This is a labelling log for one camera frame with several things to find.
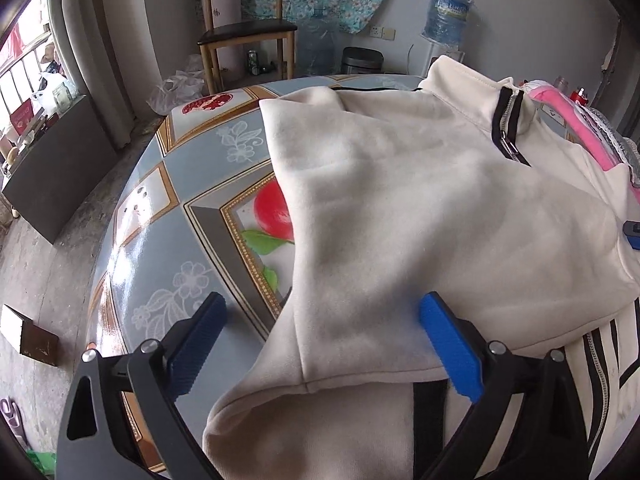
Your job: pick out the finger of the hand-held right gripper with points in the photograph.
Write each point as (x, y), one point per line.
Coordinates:
(634, 237)

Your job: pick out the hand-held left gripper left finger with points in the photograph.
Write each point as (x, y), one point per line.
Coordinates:
(197, 345)

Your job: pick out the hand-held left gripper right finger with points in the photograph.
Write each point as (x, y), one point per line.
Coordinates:
(450, 350)

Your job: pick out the cream zip jacket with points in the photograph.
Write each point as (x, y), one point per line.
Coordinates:
(425, 200)

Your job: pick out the grey lace cloth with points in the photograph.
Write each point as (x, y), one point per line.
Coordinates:
(612, 127)

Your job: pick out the pink blanket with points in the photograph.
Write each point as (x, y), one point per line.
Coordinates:
(580, 125)

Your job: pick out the wooden door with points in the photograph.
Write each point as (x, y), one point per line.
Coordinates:
(622, 75)

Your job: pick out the brown cardboard box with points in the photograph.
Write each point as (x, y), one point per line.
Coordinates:
(30, 335)

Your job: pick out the fruit print tablecloth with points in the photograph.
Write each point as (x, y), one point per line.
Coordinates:
(200, 160)

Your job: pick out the green plastic bottle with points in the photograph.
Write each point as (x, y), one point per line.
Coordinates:
(41, 465)

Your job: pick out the purple slipper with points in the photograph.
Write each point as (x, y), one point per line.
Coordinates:
(11, 417)

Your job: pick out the grey cabinet with clutter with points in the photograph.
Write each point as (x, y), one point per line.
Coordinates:
(65, 170)

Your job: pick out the white plastic bag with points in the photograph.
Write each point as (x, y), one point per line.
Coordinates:
(175, 87)

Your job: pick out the white water dispenser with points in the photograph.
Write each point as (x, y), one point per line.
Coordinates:
(434, 55)

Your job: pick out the red box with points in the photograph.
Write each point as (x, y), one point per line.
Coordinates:
(22, 116)

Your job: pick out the blue water dispenser bottle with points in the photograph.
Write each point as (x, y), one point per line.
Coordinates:
(447, 15)

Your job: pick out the white bag with dark print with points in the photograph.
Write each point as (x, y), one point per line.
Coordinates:
(52, 91)

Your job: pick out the metal trash can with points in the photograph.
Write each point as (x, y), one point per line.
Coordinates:
(362, 60)

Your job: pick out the grey curtain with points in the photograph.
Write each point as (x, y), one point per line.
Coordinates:
(95, 50)

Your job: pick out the wooden chair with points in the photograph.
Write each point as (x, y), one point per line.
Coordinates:
(245, 31)

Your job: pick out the clear empty water jug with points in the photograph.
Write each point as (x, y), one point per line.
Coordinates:
(317, 45)

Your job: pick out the metal window railing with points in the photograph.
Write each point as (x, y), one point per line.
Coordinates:
(20, 75)

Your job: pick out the white cylinder appliance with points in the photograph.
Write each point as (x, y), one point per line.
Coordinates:
(222, 5)

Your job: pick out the white wall socket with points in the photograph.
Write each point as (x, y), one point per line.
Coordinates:
(382, 32)

